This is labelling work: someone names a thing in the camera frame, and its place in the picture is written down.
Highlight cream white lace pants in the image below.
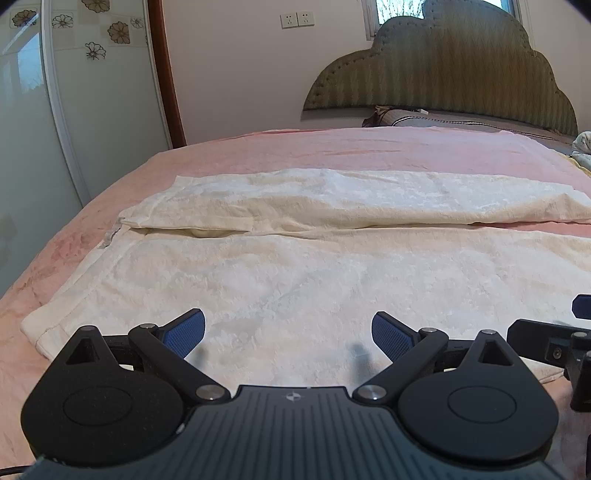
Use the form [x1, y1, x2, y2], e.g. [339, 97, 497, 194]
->
[21, 169, 590, 388]

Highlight yellow and blue cloth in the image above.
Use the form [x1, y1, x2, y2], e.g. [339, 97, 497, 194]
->
[569, 131, 591, 176]

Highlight pink bed blanket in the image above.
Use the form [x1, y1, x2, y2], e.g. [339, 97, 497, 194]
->
[1, 127, 590, 467]

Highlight grey striped pillow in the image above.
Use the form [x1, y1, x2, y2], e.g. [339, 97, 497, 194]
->
[362, 106, 576, 154]

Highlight green upholstered headboard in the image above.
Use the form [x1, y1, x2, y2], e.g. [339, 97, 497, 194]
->
[304, 1, 578, 136]

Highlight window behind headboard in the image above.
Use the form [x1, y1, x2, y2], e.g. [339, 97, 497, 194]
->
[361, 0, 531, 40]

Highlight brown wooden door frame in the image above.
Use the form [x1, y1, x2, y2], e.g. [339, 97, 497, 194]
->
[146, 0, 186, 148]

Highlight white double wall socket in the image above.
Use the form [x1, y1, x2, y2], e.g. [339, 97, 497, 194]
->
[280, 11, 315, 29]

